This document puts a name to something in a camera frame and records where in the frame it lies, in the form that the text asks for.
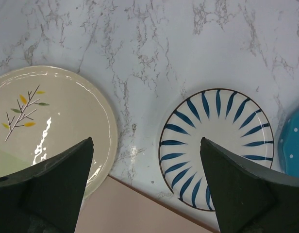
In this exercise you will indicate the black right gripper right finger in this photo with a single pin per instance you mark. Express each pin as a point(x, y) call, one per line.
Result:
point(248, 197)

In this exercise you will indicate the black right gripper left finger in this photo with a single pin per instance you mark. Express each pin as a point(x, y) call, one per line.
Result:
point(46, 197)

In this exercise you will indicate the teal polka dot plate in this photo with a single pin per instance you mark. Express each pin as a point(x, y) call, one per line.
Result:
point(288, 145)

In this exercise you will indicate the blue striped white plate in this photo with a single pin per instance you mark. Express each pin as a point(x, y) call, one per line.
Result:
point(227, 117)

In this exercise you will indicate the cream plate with branch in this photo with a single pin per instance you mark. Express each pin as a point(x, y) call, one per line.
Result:
point(44, 111)

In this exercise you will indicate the pink folder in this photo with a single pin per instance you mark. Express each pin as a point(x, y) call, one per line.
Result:
point(116, 208)

